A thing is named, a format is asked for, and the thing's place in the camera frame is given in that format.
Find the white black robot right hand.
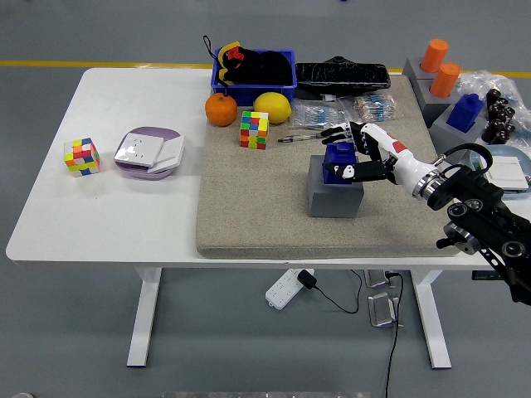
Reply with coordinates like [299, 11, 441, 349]
[320, 121, 436, 194]

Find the blue square seal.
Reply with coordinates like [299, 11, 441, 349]
[446, 94, 485, 133]
[322, 142, 358, 185]

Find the grey cube seal holder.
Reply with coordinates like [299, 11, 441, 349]
[307, 155, 365, 219]
[402, 56, 435, 84]
[414, 76, 461, 128]
[429, 101, 486, 166]

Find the orange cylinder seal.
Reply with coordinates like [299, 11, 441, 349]
[429, 62, 460, 99]
[420, 38, 450, 74]

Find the clear bag of brown resistors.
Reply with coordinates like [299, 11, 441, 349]
[352, 93, 402, 124]

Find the clear bag of blue resistors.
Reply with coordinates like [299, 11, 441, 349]
[289, 99, 353, 133]

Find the grey ballpoint pen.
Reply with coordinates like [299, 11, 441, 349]
[276, 131, 329, 144]

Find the black plastic-wrapped long object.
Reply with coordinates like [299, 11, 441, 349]
[294, 55, 392, 100]

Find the crumpled clear plastic bag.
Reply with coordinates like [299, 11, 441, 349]
[454, 69, 531, 148]

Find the yellow lemon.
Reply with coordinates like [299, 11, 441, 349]
[253, 91, 293, 124]

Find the black power adapter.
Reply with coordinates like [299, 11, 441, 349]
[297, 269, 319, 289]

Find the grey-brown mat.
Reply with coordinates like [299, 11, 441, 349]
[194, 74, 465, 260]

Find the white-edged puzzle cube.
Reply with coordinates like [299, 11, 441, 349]
[239, 109, 270, 151]
[63, 137, 102, 178]

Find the white table leg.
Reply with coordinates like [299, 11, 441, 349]
[410, 269, 452, 370]
[126, 267, 163, 368]

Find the blue plastic bin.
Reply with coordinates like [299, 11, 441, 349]
[210, 48, 298, 108]

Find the white power strip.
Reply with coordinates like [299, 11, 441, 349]
[265, 268, 315, 310]

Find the orange fruit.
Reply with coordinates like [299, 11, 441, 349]
[204, 92, 239, 128]

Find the metal bracket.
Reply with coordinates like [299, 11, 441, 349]
[363, 269, 393, 289]
[368, 292, 402, 328]

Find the black adapter cable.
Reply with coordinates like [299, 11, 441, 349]
[313, 269, 364, 315]

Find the black floor cable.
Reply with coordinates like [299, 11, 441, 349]
[383, 271, 406, 398]

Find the black strap cord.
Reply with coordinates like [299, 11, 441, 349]
[202, 35, 231, 99]

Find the white wall socket panel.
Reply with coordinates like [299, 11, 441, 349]
[114, 132, 165, 167]

